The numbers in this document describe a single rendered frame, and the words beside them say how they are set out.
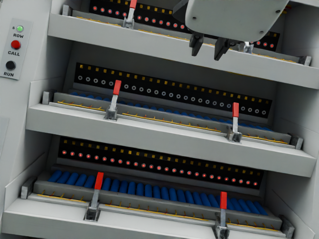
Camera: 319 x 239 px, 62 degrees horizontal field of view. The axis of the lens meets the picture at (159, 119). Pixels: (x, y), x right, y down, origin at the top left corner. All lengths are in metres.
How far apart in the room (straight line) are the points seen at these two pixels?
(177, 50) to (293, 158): 0.34
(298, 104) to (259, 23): 0.44
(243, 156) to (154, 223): 0.23
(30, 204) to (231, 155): 0.42
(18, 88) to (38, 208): 0.24
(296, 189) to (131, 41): 0.50
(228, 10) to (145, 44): 0.29
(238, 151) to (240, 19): 0.32
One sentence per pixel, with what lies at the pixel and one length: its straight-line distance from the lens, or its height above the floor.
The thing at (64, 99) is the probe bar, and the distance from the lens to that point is 0.63.
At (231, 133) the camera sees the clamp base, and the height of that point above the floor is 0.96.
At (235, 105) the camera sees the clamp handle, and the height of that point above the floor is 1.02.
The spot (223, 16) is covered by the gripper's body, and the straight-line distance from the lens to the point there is 0.33.
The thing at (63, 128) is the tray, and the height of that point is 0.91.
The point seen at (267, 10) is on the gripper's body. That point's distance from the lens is 0.32.
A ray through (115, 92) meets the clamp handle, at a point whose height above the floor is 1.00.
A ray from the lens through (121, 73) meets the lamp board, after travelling 0.71.
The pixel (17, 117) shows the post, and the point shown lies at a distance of 0.58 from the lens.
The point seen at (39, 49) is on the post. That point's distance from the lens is 0.60.
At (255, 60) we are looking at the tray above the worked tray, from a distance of 0.63.
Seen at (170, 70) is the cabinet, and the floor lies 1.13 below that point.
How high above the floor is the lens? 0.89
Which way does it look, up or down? 7 degrees up
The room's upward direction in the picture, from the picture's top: 10 degrees clockwise
